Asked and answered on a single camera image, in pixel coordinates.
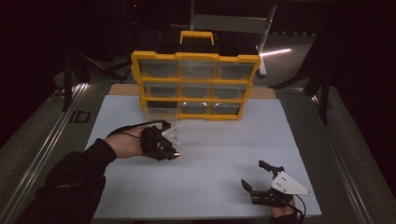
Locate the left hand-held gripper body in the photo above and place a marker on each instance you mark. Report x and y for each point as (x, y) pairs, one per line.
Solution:
(152, 140)

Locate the white table mat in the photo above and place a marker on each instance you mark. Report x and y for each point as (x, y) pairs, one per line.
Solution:
(202, 174)

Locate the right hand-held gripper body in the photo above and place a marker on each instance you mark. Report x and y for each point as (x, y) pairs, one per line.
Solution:
(285, 186)

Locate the clear plastic drawer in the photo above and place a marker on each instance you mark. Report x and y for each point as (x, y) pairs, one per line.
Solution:
(162, 113)

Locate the black and gold battery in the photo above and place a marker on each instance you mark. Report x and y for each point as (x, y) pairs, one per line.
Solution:
(176, 154)

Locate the yellow drawer organizer cabinet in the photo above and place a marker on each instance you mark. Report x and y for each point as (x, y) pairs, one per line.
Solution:
(194, 81)

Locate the person's right hand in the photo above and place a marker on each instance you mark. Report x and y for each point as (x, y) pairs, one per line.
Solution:
(281, 210)

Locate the silver metal stand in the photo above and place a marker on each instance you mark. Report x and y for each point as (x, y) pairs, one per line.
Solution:
(236, 23)

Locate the person's left hand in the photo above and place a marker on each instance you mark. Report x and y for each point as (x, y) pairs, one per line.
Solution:
(126, 144)

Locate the black tripod stand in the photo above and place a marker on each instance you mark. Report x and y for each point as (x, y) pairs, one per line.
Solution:
(67, 81)
(323, 93)

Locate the aluminium table rail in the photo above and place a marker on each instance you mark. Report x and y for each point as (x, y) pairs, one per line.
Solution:
(342, 174)
(46, 149)

